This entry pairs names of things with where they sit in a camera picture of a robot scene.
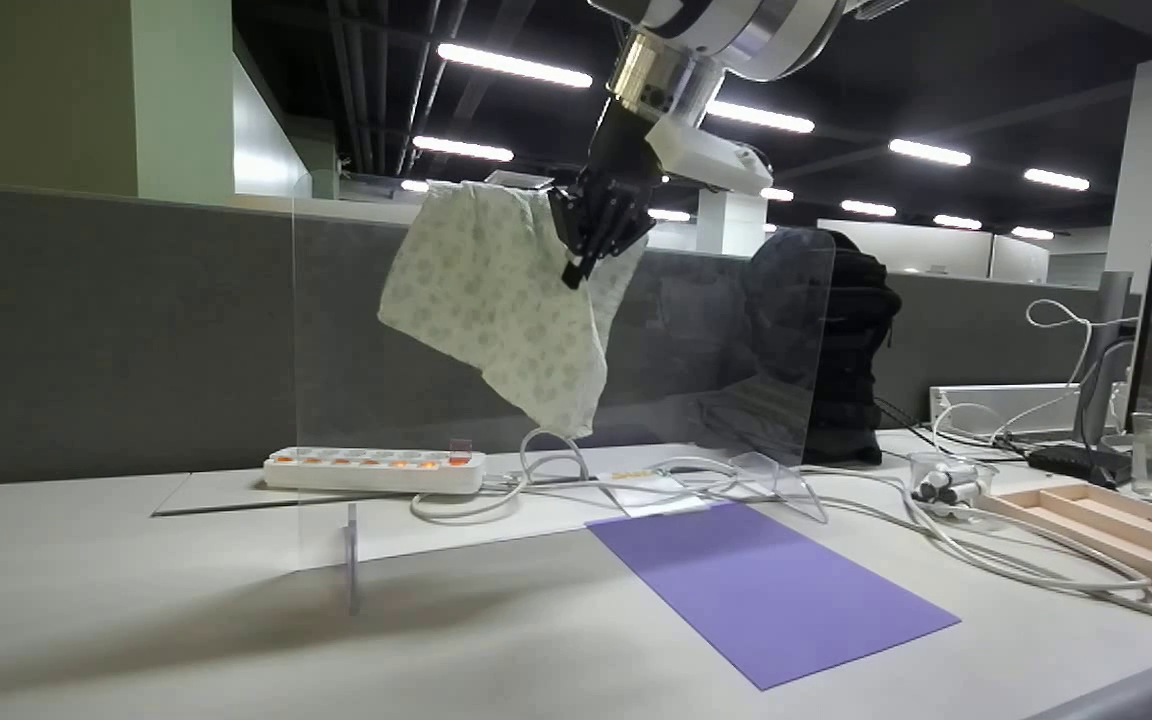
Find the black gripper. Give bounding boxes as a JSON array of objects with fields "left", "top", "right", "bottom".
[{"left": 548, "top": 94, "right": 672, "bottom": 291}]

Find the white patterned cloth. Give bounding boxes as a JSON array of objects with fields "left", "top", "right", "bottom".
[{"left": 371, "top": 170, "right": 657, "bottom": 442}]

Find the long ceiling light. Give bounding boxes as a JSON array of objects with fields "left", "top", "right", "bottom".
[
  {"left": 884, "top": 137, "right": 977, "bottom": 170},
  {"left": 705, "top": 94, "right": 821, "bottom": 141},
  {"left": 431, "top": 36, "right": 596, "bottom": 94},
  {"left": 1019, "top": 165, "right": 1094, "bottom": 197},
  {"left": 408, "top": 130, "right": 521, "bottom": 169}
]

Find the clear acrylic panel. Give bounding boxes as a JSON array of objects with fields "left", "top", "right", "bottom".
[{"left": 146, "top": 197, "right": 838, "bottom": 621}]

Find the white power strip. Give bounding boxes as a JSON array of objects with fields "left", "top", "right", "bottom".
[{"left": 257, "top": 442, "right": 493, "bottom": 500}]

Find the purple paper sheet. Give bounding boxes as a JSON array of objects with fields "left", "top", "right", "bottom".
[{"left": 585, "top": 500, "right": 965, "bottom": 696}]

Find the white flat box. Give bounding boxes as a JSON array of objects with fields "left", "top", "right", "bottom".
[{"left": 922, "top": 379, "right": 1086, "bottom": 442}]

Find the grey office partition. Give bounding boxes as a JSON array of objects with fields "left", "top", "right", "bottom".
[{"left": 0, "top": 175, "right": 1139, "bottom": 491}]

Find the light wooden tray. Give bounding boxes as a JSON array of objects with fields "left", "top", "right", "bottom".
[{"left": 990, "top": 477, "right": 1152, "bottom": 611}]

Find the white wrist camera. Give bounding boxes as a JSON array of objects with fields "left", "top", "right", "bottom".
[{"left": 641, "top": 112, "right": 781, "bottom": 199}]

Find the white power strip cable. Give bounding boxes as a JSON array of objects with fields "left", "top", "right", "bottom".
[{"left": 403, "top": 453, "right": 527, "bottom": 528}]

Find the white looped cable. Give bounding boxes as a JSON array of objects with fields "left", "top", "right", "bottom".
[{"left": 1019, "top": 291, "right": 1102, "bottom": 391}]

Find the thick grey cable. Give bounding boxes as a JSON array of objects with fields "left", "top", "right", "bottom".
[{"left": 852, "top": 486, "right": 1152, "bottom": 633}]

